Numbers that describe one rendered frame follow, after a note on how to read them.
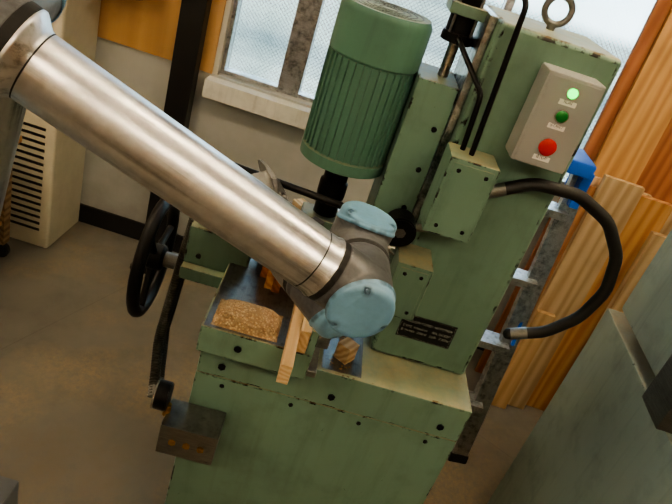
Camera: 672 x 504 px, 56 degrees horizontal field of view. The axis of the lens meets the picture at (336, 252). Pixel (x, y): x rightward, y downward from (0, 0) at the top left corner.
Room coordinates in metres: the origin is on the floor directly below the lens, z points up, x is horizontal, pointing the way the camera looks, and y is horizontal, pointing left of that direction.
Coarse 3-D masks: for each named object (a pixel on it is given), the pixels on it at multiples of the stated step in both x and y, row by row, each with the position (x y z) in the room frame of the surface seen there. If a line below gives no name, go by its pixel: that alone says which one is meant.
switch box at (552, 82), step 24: (552, 72) 1.09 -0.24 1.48; (576, 72) 1.15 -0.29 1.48; (528, 96) 1.14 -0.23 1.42; (552, 96) 1.09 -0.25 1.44; (600, 96) 1.10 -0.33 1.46; (528, 120) 1.09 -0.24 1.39; (552, 120) 1.09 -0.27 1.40; (576, 120) 1.09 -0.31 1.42; (528, 144) 1.09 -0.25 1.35; (576, 144) 1.10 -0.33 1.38; (552, 168) 1.09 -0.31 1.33
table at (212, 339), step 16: (192, 272) 1.11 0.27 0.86; (208, 272) 1.12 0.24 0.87; (240, 272) 1.12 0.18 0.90; (256, 272) 1.14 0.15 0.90; (224, 288) 1.04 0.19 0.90; (240, 288) 1.06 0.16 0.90; (256, 288) 1.08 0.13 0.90; (256, 304) 1.03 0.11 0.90; (272, 304) 1.04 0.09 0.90; (288, 304) 1.06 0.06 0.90; (208, 320) 0.93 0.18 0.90; (288, 320) 1.01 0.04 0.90; (208, 336) 0.91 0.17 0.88; (224, 336) 0.91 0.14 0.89; (240, 336) 0.92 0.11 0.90; (208, 352) 0.91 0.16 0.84; (224, 352) 0.92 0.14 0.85; (240, 352) 0.92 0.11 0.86; (256, 352) 0.92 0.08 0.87; (272, 352) 0.92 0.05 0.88; (272, 368) 0.92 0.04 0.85; (304, 368) 0.93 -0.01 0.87
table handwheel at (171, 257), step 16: (160, 208) 1.17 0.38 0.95; (176, 208) 1.29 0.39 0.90; (176, 224) 1.33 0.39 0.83; (144, 240) 1.10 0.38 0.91; (160, 240) 1.25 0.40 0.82; (144, 256) 1.08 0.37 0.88; (160, 256) 1.18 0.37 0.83; (176, 256) 1.21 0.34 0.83; (160, 272) 1.28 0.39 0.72; (128, 288) 1.06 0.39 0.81; (144, 288) 1.17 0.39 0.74; (128, 304) 1.07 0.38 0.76; (144, 304) 1.16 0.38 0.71
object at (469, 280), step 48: (528, 48) 1.15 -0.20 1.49; (576, 48) 1.15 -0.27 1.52; (480, 144) 1.14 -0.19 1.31; (528, 192) 1.15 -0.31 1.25; (432, 240) 1.14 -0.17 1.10; (480, 240) 1.15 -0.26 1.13; (528, 240) 1.16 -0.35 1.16; (432, 288) 1.15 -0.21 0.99; (480, 288) 1.15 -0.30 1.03; (384, 336) 1.14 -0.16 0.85; (480, 336) 1.16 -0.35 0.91
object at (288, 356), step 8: (296, 312) 0.99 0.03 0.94; (296, 320) 0.96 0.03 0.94; (288, 328) 0.98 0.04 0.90; (296, 328) 0.94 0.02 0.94; (288, 336) 0.91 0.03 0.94; (296, 336) 0.92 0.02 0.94; (288, 344) 0.89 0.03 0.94; (296, 344) 0.90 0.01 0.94; (288, 352) 0.87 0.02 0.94; (288, 360) 0.85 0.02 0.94; (280, 368) 0.83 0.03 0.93; (288, 368) 0.83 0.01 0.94; (280, 376) 0.83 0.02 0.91; (288, 376) 0.83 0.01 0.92
